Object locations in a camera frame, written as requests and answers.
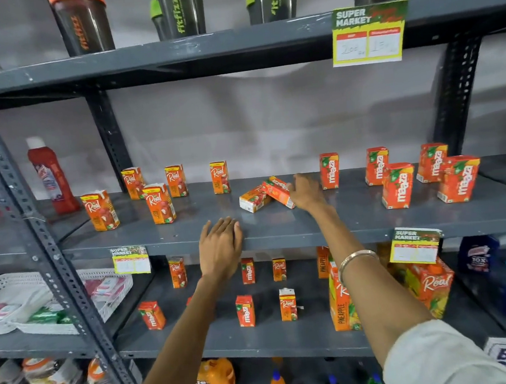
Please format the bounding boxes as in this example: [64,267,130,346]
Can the person's left hand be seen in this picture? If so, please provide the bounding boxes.
[196,215,247,284]

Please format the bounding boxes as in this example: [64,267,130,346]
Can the person's right hand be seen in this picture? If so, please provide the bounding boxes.
[286,171,329,216]

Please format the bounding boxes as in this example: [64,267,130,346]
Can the small orange fruit juice carton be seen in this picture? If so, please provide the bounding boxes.
[238,184,275,215]
[262,175,297,212]

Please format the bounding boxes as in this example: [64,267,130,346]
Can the person's right forearm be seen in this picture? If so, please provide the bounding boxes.
[309,195,438,372]

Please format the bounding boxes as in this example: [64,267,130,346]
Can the person's left forearm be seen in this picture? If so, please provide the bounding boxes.
[114,271,241,384]

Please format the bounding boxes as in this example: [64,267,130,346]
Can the small mango drink carton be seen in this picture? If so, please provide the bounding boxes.
[379,161,418,211]
[414,142,451,184]
[319,152,342,190]
[138,300,167,332]
[240,257,257,285]
[235,294,256,329]
[434,154,484,205]
[363,146,392,187]

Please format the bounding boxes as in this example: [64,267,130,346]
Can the grey metal shelf rack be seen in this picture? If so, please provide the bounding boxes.
[0,0,506,384]
[0,54,164,384]

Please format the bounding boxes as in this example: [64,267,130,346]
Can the small yellow green price tag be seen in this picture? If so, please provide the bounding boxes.
[386,224,445,268]
[110,245,152,277]

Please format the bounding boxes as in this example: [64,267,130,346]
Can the silver bangle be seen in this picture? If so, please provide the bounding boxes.
[336,249,382,286]

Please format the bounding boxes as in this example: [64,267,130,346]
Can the pink white packets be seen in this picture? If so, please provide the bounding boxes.
[83,275,128,302]

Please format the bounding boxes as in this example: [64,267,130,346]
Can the large white plastic basket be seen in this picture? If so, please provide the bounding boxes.
[4,265,138,341]

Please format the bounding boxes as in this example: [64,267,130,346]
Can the large pineapple juice carton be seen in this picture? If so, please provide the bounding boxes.
[325,256,363,334]

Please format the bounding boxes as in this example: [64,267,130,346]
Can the orange soda bottle pack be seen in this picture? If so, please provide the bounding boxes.
[188,356,236,384]

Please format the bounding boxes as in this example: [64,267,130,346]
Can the red cleaner bottle white cap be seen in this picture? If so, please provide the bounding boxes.
[26,133,81,217]

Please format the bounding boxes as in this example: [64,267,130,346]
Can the large yellow green price tag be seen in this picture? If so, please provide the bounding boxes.
[328,0,414,68]

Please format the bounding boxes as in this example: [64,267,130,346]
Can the large mixed fruit juice carton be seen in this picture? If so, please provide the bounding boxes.
[402,255,459,322]

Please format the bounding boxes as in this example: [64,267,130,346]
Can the green packets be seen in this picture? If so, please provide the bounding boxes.
[27,303,73,328]

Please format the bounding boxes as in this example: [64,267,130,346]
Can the dark blue cleaner bottle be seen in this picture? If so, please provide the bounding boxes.
[455,234,502,276]

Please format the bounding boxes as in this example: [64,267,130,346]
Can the white sleeve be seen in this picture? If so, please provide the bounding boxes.
[378,313,506,384]

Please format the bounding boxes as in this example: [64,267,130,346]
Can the dark shaker bottle orange lid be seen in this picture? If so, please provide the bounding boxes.
[47,0,116,58]

